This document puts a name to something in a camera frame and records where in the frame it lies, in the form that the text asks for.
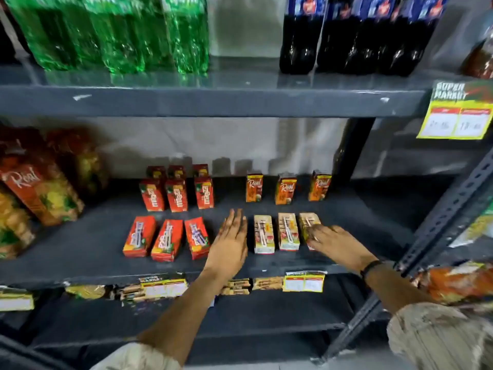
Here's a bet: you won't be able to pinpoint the person's left hand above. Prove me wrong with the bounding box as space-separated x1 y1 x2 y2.
203 208 250 281

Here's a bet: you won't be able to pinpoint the person's right hand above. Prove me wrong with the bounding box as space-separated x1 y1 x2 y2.
306 224 380 274

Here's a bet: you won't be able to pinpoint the red Maaza carton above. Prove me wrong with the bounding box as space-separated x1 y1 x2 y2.
123 215 158 258
184 216 211 261
150 219 184 263

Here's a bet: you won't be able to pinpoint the red Maaza cartons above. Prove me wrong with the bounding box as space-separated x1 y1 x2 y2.
138 163 215 213

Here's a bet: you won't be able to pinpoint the grey metal shelf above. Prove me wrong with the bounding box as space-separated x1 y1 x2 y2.
0 53 444 370

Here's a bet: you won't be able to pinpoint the large Real pineapple juice cartons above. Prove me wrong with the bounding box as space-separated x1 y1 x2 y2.
0 126 110 261

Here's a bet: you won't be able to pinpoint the person's left forearm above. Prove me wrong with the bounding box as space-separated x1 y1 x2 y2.
137 267 239 366

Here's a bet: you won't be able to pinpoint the person's right forearm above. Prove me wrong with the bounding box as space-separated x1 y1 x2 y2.
362 260 436 315

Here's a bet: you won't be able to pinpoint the yellow shelf price tag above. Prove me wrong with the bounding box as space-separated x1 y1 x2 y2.
0 288 34 312
417 80 493 140
283 270 327 293
138 275 189 301

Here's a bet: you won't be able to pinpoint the black wristband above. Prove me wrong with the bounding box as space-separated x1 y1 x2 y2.
360 260 386 280

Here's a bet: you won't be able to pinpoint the torn label strip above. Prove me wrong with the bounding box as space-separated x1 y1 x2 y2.
117 284 143 305
252 277 284 291
221 279 251 297

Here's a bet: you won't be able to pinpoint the grey perforated metal rack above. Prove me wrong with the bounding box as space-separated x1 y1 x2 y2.
348 118 493 365

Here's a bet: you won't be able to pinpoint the orange snack packet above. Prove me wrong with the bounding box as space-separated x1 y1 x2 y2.
412 261 493 305

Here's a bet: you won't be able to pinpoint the beige plaid shirt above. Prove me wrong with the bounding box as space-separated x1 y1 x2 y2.
90 302 493 370

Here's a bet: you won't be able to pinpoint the yellow green torn sticker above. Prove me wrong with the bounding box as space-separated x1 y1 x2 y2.
64 285 107 301

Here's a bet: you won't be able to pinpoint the dark cola bottle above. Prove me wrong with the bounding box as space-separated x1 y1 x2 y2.
279 0 328 75
379 0 449 77
315 0 357 72
343 0 392 76

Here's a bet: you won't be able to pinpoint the brown drink bottle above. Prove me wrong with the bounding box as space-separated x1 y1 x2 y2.
460 30 493 80

